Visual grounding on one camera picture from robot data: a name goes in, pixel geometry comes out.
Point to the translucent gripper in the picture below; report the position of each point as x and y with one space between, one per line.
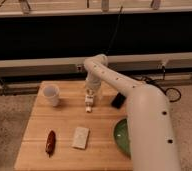
94 94

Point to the small white bottle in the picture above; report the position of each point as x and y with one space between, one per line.
89 100

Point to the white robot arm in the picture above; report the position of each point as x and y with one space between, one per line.
151 137

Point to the black smartphone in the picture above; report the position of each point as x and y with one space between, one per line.
118 101

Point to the white plastic cup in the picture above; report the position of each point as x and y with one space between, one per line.
51 94

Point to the wooden cutting board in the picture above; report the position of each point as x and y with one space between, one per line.
101 152

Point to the brown red elongated object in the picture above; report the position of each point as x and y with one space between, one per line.
50 144

